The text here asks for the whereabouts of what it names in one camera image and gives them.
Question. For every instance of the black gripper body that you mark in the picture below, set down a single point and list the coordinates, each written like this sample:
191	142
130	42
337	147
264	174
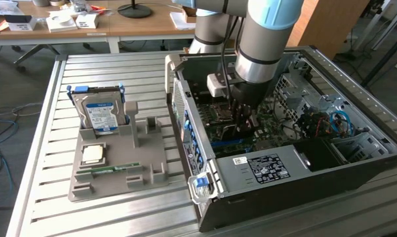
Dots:
248	93

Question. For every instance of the NVIDIA graphics card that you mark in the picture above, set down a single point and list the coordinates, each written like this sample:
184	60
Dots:
232	132

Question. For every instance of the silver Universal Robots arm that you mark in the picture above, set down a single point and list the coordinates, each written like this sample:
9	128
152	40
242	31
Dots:
263	37

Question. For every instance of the CPU socket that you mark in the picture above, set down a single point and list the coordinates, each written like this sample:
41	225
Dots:
219	112

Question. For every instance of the green motherboard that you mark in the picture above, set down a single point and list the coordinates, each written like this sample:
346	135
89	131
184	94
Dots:
270	128

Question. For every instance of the blue expansion slot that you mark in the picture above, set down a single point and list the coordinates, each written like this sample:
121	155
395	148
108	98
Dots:
226	143

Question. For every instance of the metal drive cage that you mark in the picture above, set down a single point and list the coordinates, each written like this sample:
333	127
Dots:
294	96

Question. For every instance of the grey power supply unit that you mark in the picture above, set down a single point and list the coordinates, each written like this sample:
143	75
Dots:
240	172

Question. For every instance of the blue case latch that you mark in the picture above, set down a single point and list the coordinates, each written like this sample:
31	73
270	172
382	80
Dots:
199	184

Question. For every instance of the metal disk bay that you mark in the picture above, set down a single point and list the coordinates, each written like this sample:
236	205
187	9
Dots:
359	148

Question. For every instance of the black open PC case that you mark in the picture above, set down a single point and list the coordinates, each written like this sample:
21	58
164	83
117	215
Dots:
283	202

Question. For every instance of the white booklet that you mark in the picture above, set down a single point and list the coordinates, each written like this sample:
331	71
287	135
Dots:
182	21

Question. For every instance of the brown cardboard box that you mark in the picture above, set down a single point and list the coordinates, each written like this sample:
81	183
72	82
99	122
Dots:
188	12

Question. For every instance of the wooden cabinet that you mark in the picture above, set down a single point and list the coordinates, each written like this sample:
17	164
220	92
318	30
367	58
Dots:
333	24

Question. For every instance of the grey printed parts rack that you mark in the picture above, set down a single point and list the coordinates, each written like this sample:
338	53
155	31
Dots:
126	160

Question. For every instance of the hard disk in blue caddy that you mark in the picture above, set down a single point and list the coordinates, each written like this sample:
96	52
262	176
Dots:
100	116

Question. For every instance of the wooden desk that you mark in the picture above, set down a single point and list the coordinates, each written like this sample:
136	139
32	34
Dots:
135	27

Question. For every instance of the green RAM stick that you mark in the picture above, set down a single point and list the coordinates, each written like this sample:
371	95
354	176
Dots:
112	169

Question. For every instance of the silver CPU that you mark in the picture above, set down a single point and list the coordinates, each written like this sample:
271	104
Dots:
92	154

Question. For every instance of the black lamp base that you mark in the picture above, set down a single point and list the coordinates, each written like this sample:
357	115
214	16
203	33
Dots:
134	11

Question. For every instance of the white labelled box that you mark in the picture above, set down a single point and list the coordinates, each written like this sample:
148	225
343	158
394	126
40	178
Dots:
85	21

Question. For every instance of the white box with tape roll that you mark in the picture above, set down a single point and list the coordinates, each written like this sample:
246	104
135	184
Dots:
61	22

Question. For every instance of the black and white box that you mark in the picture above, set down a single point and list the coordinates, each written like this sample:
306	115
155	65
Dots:
20	23

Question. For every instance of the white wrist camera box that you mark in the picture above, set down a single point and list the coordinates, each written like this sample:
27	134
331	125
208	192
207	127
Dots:
216	85

